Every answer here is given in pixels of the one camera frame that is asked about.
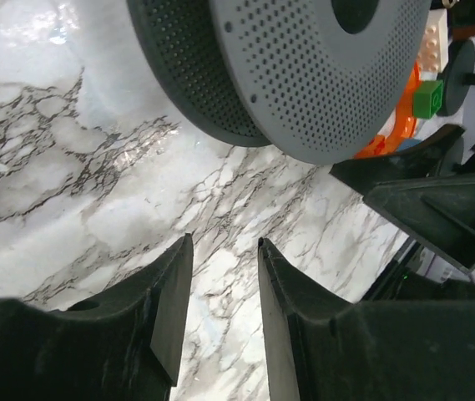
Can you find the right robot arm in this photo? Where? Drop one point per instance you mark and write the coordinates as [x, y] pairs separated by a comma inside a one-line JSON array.
[[416, 272]]

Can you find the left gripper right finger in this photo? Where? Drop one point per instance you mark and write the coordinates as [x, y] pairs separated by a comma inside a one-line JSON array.
[[319, 346]]

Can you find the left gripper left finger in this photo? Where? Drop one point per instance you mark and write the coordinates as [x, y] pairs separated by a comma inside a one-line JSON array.
[[124, 343]]

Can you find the black round stand base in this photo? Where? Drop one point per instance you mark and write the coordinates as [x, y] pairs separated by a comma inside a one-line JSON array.
[[457, 77]]

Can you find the green toy cube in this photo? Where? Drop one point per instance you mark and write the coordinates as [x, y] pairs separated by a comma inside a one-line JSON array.
[[427, 99]]

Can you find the orange curved toy track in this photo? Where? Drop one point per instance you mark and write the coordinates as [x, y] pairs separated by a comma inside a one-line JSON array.
[[400, 126]]

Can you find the black cable spool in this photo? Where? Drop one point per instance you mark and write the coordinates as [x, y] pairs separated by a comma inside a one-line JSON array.
[[316, 79]]

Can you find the small white connector block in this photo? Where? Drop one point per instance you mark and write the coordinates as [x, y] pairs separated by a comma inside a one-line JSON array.
[[433, 52]]

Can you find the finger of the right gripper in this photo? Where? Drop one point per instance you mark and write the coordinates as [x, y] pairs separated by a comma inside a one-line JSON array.
[[415, 162], [438, 212]]

